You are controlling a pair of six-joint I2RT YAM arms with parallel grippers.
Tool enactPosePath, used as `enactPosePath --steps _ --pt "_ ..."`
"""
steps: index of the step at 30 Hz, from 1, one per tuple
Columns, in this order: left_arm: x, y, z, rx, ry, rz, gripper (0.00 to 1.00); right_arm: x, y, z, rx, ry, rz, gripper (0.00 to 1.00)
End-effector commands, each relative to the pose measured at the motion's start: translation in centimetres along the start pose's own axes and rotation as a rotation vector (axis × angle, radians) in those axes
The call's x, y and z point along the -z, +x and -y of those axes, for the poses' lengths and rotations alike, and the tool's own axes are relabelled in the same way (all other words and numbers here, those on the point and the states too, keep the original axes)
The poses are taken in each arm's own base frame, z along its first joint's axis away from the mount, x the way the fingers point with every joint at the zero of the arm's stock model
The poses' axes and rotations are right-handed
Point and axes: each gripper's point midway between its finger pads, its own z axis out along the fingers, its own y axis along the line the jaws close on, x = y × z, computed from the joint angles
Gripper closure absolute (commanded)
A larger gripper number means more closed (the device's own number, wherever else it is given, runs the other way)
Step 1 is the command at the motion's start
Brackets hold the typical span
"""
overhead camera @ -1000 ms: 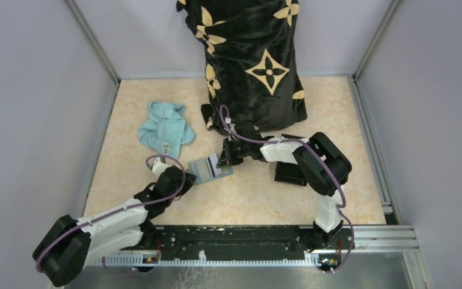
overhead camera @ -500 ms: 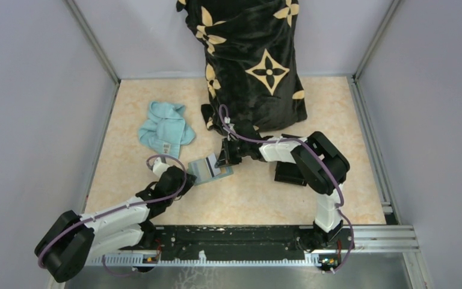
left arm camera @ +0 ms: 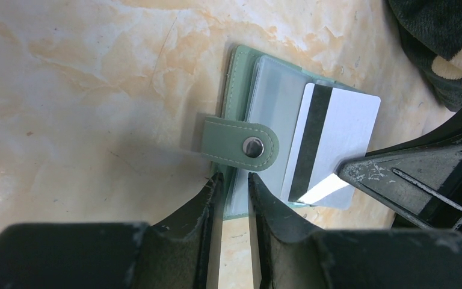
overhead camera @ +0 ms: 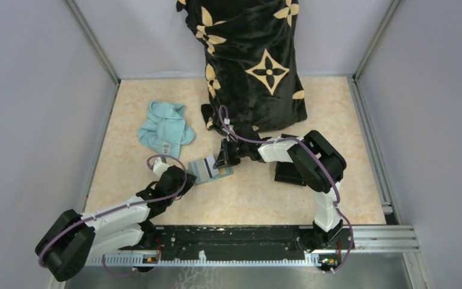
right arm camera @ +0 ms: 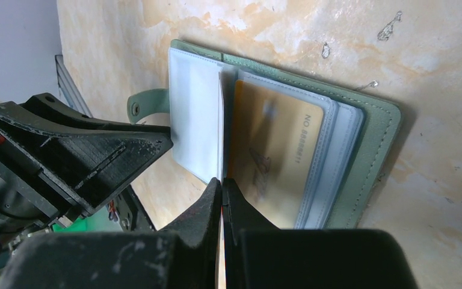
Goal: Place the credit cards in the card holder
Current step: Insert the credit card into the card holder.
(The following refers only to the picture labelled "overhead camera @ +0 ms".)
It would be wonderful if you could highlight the aluminium frame rail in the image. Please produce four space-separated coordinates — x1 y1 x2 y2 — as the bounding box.
135 225 420 255

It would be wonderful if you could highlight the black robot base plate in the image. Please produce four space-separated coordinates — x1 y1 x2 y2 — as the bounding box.
123 225 354 261

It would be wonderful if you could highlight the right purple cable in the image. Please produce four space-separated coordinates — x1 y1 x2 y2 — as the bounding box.
218 105 356 275

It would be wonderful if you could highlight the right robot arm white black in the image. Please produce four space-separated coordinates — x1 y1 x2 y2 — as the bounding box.
214 122 347 248

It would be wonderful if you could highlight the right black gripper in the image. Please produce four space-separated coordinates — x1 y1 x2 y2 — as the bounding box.
214 138 248 169

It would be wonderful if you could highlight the black card tray box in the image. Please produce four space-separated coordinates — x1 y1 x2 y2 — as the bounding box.
274 133 309 187

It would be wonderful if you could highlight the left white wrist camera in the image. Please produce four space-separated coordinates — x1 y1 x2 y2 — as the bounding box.
152 157 170 178

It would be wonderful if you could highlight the white slotted cable duct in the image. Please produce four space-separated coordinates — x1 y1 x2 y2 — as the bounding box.
86 251 337 268

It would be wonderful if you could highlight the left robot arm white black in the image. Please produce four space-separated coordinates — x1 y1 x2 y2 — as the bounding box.
34 166 197 282

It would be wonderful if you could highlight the light blue cloth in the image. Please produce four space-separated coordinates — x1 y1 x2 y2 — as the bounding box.
138 101 196 158

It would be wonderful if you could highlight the black beige flower-patterned blanket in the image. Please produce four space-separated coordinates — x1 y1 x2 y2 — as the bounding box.
176 0 307 133

